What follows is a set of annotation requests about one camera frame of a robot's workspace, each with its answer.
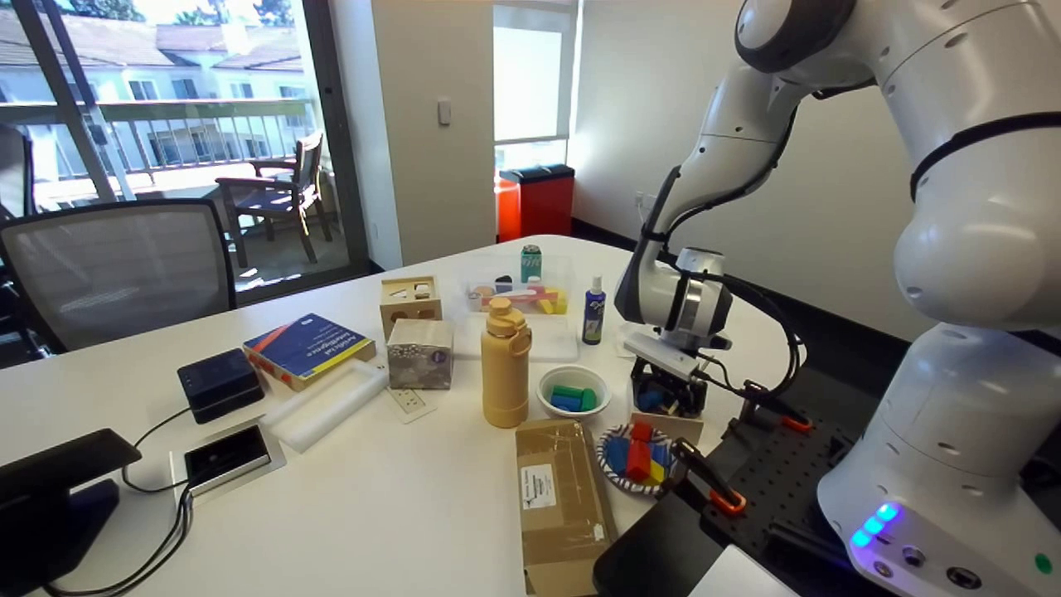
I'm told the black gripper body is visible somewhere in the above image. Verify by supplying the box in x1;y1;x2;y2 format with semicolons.
614;241;734;337

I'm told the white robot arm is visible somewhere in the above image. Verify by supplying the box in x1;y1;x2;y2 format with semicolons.
614;0;1061;597

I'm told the white bowl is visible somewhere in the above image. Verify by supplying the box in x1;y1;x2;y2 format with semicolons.
538;365;611;419

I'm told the cardboard box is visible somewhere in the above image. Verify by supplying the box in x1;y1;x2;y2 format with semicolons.
518;419;616;597

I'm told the patterned tissue box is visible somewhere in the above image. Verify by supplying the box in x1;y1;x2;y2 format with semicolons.
389;318;455;390

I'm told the small black box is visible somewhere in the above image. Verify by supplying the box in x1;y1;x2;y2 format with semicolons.
180;347;264;423

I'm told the green soda can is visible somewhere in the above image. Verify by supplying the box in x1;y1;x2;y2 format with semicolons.
521;246;542;280

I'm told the patterned plate with blocks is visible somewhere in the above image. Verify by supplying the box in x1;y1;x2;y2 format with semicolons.
598;421;676;498

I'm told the red bin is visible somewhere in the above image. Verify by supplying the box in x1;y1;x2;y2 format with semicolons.
494;166;574;239

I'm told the yellow water bottle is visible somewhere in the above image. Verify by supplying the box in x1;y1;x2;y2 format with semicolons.
479;299;530;427

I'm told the wooden shape sorter cube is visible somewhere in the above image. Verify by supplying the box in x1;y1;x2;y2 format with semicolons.
378;276;441;327

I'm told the blue book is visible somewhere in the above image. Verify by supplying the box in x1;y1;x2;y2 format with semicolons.
241;311;374;390

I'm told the white cutting board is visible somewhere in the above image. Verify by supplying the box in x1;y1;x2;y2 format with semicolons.
263;360;389;449

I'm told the black phone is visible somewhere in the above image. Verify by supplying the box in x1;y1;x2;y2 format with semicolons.
182;423;273;491

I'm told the black tablet stand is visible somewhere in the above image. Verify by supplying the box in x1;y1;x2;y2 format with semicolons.
0;427;138;597

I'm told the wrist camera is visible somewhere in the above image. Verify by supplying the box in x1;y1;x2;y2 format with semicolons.
622;327;700;382

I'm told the orange handled clamp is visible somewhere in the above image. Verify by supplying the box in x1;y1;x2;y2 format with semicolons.
735;382;815;433
674;438;747;516

